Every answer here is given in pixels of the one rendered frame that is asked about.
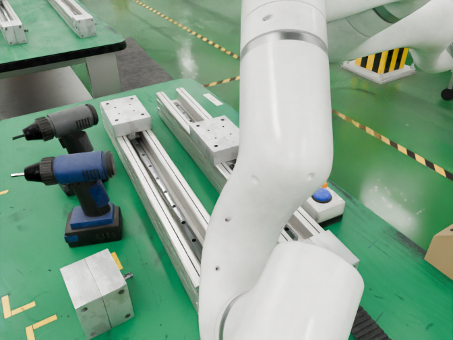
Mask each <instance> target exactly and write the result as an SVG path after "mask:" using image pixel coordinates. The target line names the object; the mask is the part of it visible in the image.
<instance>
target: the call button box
mask: <svg viewBox="0 0 453 340"><path fill-rule="evenodd" d="M324 189H327V190H328V191H329V192H330V193H331V197H330V199H329V200H327V201H320V200H317V199H315V198H314V197H313V195H312V196H311V197H309V198H308V199H307V200H306V201H305V202H304V203H303V204H302V205H301V208H302V209H303V210H304V211H305V212H306V213H307V214H308V215H309V216H310V217H311V218H312V219H313V220H314V221H315V222H316V223H317V224H318V225H319V226H320V227H321V228H324V227H327V226H329V225H332V224H335V223H337V222H339V221H341V220H342V216H343V215H342V214H343V212H344V206H345V201H344V200H343V199H342V198H341V197H340V196H339V195H337V194H336V193H335V192H334V191H333V190H331V189H330V188H329V187H328V186H327V188H324Z"/></svg>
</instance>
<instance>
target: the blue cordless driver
mask: <svg viewBox="0 0 453 340"><path fill-rule="evenodd" d="M113 175H115V160H114V156H113V153H112V152H110V151H109V150H106V152H105V153H104V152H103V151H102V150H99V151H92V152H81V153H75V154H63V155H57V156H56V158H55V157H45V158H42V160H41V161H40V162H38V163H35V164H33V165H30V166H27V167H25V169H24V172H23V173H16V174H11V177H20V176H24V177H25V179H26V180H27V181H35V182H41V183H44V184H45V185H46V186H51V185H57V184H58V183H60V184H61V185H63V184H67V187H68V189H69V191H70V193H71V195H72V196H73V195H75V196H76V198H77V199H78V202H79V203H80V206H76V207H73V209H72V212H69V213H68V216H67V222H66V226H65V234H64V238H65V242H66V243H68V245H69V247H70V248H75V247H80V246H89V245H94V244H102V243H107V242H115V241H120V240H121V239H122V237H123V219H122V215H121V209H120V208H119V206H114V204H113V203H112V202H109V201H110V198H109V196H108V194H107V191H106V190H105V188H104V185H103V183H102V181H101V180H102V179H106V178H107V176H109V178H112V177H113Z"/></svg>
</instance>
